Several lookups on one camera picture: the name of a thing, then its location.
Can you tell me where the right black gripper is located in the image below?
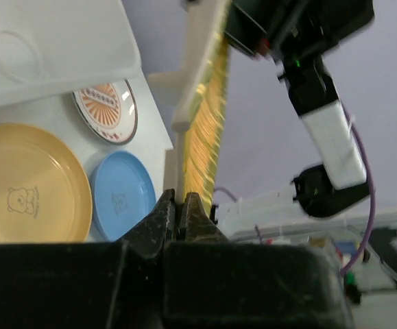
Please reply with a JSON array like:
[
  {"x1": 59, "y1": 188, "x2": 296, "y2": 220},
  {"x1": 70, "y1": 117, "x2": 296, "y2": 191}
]
[{"x1": 225, "y1": 0, "x2": 374, "y2": 63}]

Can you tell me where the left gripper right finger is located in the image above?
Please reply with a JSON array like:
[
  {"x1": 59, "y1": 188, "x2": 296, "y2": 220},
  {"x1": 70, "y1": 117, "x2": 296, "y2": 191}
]
[{"x1": 177, "y1": 193, "x2": 228, "y2": 243}]

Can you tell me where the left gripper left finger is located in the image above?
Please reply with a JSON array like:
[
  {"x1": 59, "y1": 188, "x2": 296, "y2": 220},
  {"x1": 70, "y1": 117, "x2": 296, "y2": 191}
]
[{"x1": 123, "y1": 189, "x2": 176, "y2": 256}]

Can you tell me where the square woven bamboo tray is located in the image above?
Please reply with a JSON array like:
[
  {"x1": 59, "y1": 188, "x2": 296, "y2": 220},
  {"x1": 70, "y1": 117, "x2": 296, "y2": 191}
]
[{"x1": 148, "y1": 1, "x2": 231, "y2": 208}]

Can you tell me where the white plate orange sunburst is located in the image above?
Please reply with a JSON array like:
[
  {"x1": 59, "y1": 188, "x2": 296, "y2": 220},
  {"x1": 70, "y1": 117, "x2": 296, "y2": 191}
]
[{"x1": 73, "y1": 80, "x2": 138, "y2": 145}]

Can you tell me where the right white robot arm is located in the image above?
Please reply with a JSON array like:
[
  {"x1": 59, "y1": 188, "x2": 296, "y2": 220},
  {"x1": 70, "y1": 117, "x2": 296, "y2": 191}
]
[{"x1": 215, "y1": 1, "x2": 374, "y2": 236}]

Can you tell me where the white plastic bin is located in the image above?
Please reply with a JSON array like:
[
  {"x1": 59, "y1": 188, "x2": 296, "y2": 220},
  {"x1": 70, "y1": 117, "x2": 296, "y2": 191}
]
[{"x1": 0, "y1": 0, "x2": 141, "y2": 106}]

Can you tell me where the right blue plastic plate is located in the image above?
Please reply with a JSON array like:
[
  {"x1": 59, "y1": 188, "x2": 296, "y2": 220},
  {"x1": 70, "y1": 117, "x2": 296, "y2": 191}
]
[{"x1": 89, "y1": 151, "x2": 156, "y2": 241}]

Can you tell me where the yellow plastic plate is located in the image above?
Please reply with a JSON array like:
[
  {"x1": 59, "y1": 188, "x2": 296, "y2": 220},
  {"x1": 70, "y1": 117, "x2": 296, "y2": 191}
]
[{"x1": 0, "y1": 123, "x2": 93, "y2": 243}]

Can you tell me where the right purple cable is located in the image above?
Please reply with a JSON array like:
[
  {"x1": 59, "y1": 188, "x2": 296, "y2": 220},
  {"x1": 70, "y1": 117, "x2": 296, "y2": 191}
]
[{"x1": 213, "y1": 102, "x2": 377, "y2": 275}]

